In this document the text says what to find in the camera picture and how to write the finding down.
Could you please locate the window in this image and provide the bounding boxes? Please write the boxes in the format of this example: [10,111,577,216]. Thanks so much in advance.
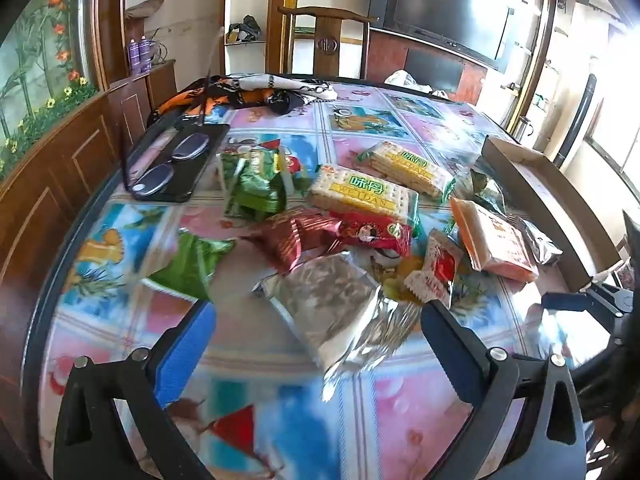
[582,55,640,187]

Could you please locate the wooden chair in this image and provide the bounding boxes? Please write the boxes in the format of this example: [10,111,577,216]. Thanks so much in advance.
[276,6,379,77]

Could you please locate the flower wall mural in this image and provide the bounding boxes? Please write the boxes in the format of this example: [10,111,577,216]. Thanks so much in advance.
[0,0,101,182]

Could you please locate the black flat television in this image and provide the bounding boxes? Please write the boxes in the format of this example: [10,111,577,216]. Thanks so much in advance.
[370,0,517,72]

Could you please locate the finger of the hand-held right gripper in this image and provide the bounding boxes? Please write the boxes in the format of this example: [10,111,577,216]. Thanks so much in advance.
[541,281,640,319]

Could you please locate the cardboard box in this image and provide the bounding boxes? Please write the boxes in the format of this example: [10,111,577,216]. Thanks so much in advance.
[480,135,632,292]

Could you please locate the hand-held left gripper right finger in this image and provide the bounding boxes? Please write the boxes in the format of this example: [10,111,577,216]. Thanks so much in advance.
[420,300,588,480]

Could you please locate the printed tablecloth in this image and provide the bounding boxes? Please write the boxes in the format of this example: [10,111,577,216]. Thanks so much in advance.
[37,75,601,480]

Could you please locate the yellow candy packet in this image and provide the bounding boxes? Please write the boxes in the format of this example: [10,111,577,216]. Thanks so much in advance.
[370,255,426,302]

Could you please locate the small silver foil packet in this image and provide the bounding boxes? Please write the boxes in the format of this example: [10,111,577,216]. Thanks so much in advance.
[515,217,564,267]

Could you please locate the dark crumpled bag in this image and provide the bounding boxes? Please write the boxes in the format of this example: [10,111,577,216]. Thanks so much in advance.
[227,15,264,44]

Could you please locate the black wall panel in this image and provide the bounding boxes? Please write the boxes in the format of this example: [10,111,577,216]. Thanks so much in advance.
[404,49,464,94]

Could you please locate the dark green foil packet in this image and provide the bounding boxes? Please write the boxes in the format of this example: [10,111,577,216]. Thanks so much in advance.
[457,167,507,212]

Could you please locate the black tray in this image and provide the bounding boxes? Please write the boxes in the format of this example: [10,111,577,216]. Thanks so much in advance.
[122,122,231,205]

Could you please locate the small red white snack packet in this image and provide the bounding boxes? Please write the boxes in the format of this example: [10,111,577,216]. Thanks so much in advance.
[403,230,466,309]

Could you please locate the white patterned scarf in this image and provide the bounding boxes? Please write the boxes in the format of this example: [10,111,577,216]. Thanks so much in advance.
[210,73,337,111]

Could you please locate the sunglasses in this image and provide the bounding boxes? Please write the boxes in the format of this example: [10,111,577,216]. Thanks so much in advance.
[128,132,211,197]

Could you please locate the green yellow cracker packet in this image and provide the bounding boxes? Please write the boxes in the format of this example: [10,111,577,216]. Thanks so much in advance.
[306,164,422,227]
[356,141,456,204]

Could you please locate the red gold striped snack packet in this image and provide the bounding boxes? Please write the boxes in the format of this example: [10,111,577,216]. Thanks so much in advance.
[240,210,347,274]

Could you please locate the large silver foil snack packet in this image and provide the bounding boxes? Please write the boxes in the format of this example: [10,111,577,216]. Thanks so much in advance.
[252,252,417,401]

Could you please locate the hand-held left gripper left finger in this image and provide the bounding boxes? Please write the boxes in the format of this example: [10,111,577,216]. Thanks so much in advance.
[52,300,221,480]

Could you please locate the orange cracker packet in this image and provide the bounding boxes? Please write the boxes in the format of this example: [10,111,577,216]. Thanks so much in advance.
[450,197,540,282]

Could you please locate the wooden side cabinet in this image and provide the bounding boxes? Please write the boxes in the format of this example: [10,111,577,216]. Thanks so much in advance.
[107,59,179,161]

